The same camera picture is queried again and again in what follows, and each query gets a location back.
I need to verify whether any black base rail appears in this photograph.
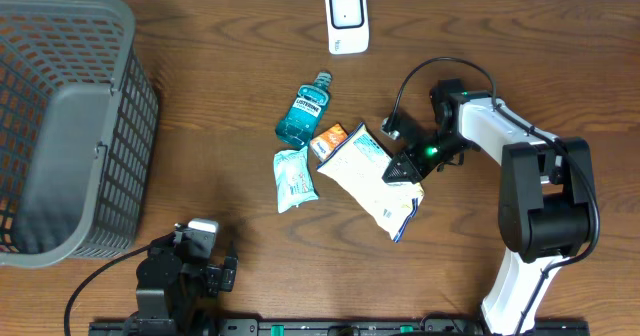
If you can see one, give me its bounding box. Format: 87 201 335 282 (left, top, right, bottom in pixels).
88 316 591 336

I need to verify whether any mint green wipes pack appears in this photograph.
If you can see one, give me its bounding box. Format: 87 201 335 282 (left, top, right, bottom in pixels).
273 146 318 213

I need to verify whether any white barcode scanner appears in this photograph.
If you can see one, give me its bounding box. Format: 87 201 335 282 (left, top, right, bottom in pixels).
325 0 370 55

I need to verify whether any grey plastic shopping basket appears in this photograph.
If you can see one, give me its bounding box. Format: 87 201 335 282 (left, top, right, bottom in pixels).
1 0 159 268

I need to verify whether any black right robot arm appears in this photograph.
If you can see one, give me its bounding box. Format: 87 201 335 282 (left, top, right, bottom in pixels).
381 79 599 335

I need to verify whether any orange tissue pack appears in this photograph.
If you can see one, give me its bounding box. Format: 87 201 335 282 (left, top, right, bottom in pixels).
310 123 348 161

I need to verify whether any blue mouthwash bottle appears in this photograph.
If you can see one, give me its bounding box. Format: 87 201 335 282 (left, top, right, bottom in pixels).
275 71 332 149

